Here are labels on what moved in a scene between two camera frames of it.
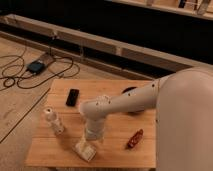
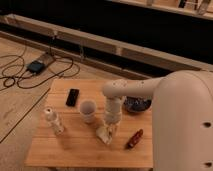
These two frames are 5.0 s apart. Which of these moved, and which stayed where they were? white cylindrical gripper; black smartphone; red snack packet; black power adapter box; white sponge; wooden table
Moved: white sponge; white cylindrical gripper
Stayed: black power adapter box; wooden table; black smartphone; red snack packet
